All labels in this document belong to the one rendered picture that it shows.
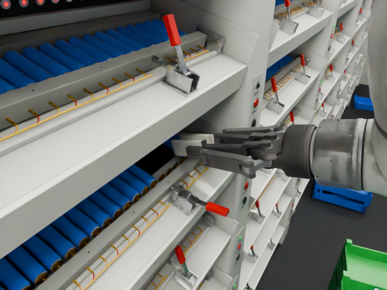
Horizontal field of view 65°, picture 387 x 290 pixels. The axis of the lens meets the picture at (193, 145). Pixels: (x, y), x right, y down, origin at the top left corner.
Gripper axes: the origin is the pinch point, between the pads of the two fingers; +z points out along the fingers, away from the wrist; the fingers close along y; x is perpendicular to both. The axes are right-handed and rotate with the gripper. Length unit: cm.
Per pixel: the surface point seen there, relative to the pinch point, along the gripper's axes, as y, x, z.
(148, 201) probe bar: 12.5, 3.3, 1.1
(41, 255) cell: 27.2, 1.5, 5.4
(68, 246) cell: 24.5, 2.1, 4.0
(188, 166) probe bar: 1.7, 3.4, 1.0
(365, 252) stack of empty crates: -67, 82, -20
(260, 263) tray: -51, 86, 19
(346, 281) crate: -33, 62, -18
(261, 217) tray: -37, 46, 8
